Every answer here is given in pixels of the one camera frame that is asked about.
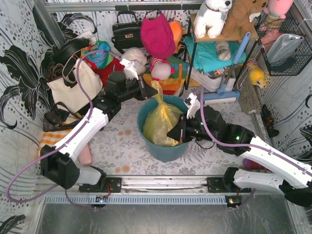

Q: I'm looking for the magenta fuzzy bag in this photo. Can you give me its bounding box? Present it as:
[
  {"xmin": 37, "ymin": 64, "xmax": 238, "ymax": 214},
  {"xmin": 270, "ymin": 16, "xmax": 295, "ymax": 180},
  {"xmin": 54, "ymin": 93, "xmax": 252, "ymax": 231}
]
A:
[{"xmin": 140, "ymin": 13, "xmax": 176, "ymax": 59}]

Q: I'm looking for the red cloth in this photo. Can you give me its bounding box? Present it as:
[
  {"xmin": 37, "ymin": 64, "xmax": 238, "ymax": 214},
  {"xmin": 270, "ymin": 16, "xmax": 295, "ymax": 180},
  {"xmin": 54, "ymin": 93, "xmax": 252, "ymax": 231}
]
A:
[{"xmin": 84, "ymin": 58, "xmax": 124, "ymax": 87}]

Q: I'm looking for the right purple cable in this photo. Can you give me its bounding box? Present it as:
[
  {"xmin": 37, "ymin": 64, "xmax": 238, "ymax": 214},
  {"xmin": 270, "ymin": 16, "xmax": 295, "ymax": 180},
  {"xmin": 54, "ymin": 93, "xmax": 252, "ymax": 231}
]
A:
[{"xmin": 199, "ymin": 86, "xmax": 312, "ymax": 208}]

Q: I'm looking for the teal plastic trash bin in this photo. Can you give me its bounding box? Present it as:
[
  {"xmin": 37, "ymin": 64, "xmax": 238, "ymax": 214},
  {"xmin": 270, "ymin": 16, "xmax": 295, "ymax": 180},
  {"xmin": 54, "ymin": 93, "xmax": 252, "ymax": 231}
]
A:
[{"xmin": 137, "ymin": 98, "xmax": 189, "ymax": 163}]

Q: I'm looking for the colourful printed bag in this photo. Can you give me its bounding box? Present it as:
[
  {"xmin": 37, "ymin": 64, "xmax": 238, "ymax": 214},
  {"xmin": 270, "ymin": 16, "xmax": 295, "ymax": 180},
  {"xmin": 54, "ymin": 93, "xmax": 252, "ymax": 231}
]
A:
[{"xmin": 81, "ymin": 40, "xmax": 114, "ymax": 69}]

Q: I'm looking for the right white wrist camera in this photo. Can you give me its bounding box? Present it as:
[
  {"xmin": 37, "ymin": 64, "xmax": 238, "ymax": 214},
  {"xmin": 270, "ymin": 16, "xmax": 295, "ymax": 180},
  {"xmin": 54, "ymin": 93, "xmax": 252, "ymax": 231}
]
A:
[{"xmin": 184, "ymin": 93, "xmax": 200, "ymax": 119}]

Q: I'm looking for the rainbow striped bag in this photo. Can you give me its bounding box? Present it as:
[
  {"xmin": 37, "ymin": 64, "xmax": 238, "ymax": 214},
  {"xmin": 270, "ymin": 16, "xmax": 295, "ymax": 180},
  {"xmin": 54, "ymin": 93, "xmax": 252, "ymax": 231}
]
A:
[{"xmin": 143, "ymin": 56, "xmax": 189, "ymax": 95}]

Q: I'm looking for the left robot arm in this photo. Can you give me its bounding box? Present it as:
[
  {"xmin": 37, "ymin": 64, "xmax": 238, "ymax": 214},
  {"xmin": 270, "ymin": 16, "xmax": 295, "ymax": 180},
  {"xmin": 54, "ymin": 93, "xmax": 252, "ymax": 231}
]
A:
[{"xmin": 40, "ymin": 71, "xmax": 158, "ymax": 193}]

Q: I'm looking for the orange checkered cloth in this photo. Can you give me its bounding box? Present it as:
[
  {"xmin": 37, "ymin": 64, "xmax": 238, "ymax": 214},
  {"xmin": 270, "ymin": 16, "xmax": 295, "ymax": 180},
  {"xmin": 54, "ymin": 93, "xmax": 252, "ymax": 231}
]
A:
[{"xmin": 37, "ymin": 130, "xmax": 71, "ymax": 157}]

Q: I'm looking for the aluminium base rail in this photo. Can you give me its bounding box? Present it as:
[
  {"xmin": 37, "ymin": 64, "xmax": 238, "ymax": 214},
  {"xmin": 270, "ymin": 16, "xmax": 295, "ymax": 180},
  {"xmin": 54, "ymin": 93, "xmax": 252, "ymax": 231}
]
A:
[{"xmin": 36, "ymin": 174, "xmax": 297, "ymax": 195}]

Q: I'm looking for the white plush dog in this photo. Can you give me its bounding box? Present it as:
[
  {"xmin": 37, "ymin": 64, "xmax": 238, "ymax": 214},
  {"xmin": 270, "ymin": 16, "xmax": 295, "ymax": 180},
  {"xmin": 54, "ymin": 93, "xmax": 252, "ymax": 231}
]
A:
[{"xmin": 194, "ymin": 0, "xmax": 233, "ymax": 39}]

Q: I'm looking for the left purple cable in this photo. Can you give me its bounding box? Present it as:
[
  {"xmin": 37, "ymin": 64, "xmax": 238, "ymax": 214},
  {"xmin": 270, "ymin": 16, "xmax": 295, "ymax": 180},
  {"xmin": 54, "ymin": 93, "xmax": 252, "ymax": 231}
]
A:
[{"xmin": 5, "ymin": 50, "xmax": 122, "ymax": 208}]

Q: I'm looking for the brown plush bear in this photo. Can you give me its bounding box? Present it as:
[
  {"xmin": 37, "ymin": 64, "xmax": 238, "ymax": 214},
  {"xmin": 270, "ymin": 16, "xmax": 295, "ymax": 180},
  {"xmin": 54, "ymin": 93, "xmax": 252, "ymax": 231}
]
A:
[{"xmin": 221, "ymin": 0, "xmax": 268, "ymax": 37}]

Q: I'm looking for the grey chenille duster mop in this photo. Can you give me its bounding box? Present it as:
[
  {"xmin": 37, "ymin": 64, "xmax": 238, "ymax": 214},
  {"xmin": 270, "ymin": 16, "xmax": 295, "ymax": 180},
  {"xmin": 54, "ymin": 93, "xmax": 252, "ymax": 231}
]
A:
[{"xmin": 237, "ymin": 74, "xmax": 261, "ymax": 115}]

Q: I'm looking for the purple orange sock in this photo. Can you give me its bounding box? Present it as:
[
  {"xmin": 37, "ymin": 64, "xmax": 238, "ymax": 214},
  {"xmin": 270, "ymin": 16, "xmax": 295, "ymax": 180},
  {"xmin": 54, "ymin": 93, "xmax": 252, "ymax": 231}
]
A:
[{"xmin": 243, "ymin": 158, "xmax": 265, "ymax": 170}]

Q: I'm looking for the silver foil pouch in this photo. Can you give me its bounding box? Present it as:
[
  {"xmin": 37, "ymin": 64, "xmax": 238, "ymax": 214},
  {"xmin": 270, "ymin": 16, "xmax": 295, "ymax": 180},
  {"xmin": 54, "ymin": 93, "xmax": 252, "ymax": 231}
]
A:
[{"xmin": 267, "ymin": 34, "xmax": 305, "ymax": 63}]

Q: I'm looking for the teal folded cloth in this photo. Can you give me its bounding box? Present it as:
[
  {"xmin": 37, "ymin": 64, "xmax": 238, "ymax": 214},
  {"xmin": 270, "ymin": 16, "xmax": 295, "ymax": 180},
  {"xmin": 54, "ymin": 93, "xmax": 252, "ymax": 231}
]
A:
[{"xmin": 193, "ymin": 41, "xmax": 239, "ymax": 73}]

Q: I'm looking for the black leather handbag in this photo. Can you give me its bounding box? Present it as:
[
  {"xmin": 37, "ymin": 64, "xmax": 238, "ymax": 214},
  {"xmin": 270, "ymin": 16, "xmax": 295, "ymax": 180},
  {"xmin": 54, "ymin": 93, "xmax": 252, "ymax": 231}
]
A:
[{"xmin": 111, "ymin": 11, "xmax": 144, "ymax": 54}]

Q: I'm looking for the black metal shelf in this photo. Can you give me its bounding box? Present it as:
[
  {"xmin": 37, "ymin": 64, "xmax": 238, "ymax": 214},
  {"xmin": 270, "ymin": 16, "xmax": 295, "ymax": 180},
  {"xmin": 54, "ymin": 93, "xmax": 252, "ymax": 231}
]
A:
[{"xmin": 184, "ymin": 14, "xmax": 259, "ymax": 90}]

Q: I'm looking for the yellow plush duck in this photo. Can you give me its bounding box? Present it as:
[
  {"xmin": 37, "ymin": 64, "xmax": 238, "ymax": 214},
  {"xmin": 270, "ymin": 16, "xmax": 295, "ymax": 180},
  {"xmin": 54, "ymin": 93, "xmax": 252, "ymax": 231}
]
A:
[{"xmin": 247, "ymin": 60, "xmax": 265, "ymax": 88}]

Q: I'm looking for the cream canvas tote bag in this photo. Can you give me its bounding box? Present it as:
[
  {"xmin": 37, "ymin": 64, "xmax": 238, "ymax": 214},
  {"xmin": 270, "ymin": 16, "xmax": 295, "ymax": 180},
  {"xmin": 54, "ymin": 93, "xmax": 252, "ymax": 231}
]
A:
[{"xmin": 47, "ymin": 59, "xmax": 103, "ymax": 113}]

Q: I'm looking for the pink plush toy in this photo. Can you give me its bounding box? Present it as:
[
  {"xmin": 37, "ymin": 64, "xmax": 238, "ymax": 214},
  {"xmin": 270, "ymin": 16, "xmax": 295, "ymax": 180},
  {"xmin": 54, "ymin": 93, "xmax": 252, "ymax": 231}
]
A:
[{"xmin": 264, "ymin": 0, "xmax": 293, "ymax": 23}]

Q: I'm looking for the black wire basket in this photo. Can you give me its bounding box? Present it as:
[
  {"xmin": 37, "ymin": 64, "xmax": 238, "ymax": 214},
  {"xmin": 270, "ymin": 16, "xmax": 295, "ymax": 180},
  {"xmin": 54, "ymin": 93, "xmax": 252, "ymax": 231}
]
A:
[{"xmin": 255, "ymin": 11, "xmax": 312, "ymax": 76}]

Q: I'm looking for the white sneaker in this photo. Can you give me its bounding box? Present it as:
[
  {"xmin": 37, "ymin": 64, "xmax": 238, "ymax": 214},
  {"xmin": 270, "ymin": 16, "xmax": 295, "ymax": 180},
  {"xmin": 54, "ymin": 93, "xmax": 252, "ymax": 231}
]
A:
[{"xmin": 191, "ymin": 70, "xmax": 225, "ymax": 93}]

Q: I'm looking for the purple cable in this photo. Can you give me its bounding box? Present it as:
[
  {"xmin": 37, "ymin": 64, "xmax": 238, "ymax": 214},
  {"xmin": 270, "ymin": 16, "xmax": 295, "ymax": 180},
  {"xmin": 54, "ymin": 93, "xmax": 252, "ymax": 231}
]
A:
[
  {"xmin": 199, "ymin": 86, "xmax": 312, "ymax": 208},
  {"xmin": 5, "ymin": 50, "xmax": 122, "ymax": 208}
]

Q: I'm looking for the cream plush sheep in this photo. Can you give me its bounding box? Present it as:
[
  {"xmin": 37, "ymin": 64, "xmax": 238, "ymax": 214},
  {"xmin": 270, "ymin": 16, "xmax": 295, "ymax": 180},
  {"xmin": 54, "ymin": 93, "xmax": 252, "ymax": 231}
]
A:
[{"xmin": 121, "ymin": 47, "xmax": 147, "ymax": 75}]

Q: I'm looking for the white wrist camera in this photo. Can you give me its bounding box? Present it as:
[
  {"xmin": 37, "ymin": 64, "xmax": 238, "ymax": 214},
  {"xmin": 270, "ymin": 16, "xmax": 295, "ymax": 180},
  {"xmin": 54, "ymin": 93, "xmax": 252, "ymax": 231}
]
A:
[
  {"xmin": 184, "ymin": 93, "xmax": 200, "ymax": 119},
  {"xmin": 120, "ymin": 58, "xmax": 140, "ymax": 80}
]

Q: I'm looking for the pink plush pig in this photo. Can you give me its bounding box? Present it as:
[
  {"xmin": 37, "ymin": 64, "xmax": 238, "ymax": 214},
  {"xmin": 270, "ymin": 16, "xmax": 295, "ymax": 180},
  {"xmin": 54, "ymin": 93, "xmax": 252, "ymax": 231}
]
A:
[{"xmin": 149, "ymin": 57, "xmax": 175, "ymax": 81}]

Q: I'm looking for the pink glasses case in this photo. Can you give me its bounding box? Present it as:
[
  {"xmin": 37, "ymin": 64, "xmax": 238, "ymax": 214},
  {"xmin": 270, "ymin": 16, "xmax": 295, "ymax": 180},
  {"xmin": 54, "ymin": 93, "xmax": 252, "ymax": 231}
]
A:
[{"xmin": 78, "ymin": 144, "xmax": 93, "ymax": 166}]

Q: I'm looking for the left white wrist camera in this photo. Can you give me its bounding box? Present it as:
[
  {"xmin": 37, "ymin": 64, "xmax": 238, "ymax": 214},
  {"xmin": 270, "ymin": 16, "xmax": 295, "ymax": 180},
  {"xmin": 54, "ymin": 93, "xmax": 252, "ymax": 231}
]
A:
[{"xmin": 120, "ymin": 58, "xmax": 140, "ymax": 80}]

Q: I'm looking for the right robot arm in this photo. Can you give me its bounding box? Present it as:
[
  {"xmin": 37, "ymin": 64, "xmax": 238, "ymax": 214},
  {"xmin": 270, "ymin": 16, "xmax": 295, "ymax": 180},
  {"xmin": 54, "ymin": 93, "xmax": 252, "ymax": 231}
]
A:
[{"xmin": 167, "ymin": 106, "xmax": 312, "ymax": 207}]

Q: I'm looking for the brown patterned handbag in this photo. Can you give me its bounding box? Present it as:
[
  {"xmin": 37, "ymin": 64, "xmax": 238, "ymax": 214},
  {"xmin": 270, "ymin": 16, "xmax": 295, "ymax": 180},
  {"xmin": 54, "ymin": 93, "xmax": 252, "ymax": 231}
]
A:
[{"xmin": 43, "ymin": 102, "xmax": 82, "ymax": 132}]

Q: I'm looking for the orange plush toy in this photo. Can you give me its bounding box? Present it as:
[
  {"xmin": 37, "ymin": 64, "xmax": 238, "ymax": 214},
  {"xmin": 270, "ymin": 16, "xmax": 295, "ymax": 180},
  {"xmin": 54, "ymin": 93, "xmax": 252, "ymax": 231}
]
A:
[{"xmin": 169, "ymin": 21, "xmax": 182, "ymax": 54}]

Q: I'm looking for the yellow plastic trash bag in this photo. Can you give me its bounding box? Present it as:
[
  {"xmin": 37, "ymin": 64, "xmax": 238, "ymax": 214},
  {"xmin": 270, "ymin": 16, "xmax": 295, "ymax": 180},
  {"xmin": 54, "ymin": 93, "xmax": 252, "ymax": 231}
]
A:
[{"xmin": 143, "ymin": 80, "xmax": 182, "ymax": 147}]

